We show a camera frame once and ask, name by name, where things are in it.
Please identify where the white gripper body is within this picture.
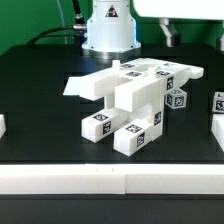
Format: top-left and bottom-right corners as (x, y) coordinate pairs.
(133, 0), (224, 21)

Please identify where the white chair back frame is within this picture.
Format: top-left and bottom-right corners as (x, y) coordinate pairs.
(80, 58), (204, 112)

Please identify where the white tagged block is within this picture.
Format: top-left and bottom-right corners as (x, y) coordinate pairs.
(212, 92), (224, 113)

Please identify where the white chair seat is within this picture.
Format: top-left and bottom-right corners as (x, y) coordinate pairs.
(114, 98), (164, 142)

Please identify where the white tagged cube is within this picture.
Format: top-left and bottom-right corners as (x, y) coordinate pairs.
(165, 88), (187, 109)

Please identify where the white part right edge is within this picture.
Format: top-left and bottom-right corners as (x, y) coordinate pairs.
(211, 114), (224, 152)

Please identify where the white part edge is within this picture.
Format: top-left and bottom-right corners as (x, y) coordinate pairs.
(0, 114), (6, 139)
(211, 114), (224, 152)

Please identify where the white part left edge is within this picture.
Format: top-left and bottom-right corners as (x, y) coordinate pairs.
(0, 114), (6, 139)

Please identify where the black cable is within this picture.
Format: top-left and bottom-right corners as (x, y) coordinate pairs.
(27, 0), (88, 46)

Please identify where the white front rail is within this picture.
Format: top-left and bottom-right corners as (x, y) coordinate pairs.
(0, 164), (224, 195)

